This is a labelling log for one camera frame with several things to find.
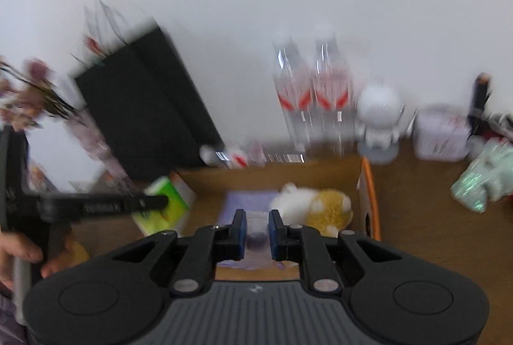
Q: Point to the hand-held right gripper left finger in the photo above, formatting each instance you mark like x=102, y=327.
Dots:
x=239, y=237

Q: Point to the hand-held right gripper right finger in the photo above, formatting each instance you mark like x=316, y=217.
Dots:
x=274, y=237

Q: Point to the red small item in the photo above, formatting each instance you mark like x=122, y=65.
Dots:
x=495, y=134

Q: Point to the purple packet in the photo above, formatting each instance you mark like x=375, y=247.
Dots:
x=234, y=205

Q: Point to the white round robot figure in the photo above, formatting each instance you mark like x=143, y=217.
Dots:
x=378, y=108

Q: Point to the white container with red print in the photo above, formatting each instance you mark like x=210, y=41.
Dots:
x=441, y=132

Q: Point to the patterned flower vase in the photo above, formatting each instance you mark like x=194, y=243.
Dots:
x=100, y=148

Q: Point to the clear red label water bottle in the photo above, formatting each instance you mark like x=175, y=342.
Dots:
x=236, y=157
x=294, y=100
x=332, y=96

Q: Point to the white and yellow plush toy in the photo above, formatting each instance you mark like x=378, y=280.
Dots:
x=316, y=209

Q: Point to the green and white carton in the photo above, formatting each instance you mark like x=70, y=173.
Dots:
x=168, y=205

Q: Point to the red cardboard box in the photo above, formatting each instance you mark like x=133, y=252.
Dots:
x=320, y=177

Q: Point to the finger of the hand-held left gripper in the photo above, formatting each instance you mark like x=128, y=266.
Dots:
x=104, y=205

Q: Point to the person's left hand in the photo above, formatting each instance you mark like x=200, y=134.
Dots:
x=18, y=249

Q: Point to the pale green plastic bag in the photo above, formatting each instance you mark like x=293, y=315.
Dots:
x=485, y=173

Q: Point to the dark bottle with orange cap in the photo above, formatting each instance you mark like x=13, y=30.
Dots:
x=479, y=100

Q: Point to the pink dried flowers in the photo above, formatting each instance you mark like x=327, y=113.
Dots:
x=36, y=88

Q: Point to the black paper bag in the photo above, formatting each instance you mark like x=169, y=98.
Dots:
x=148, y=108

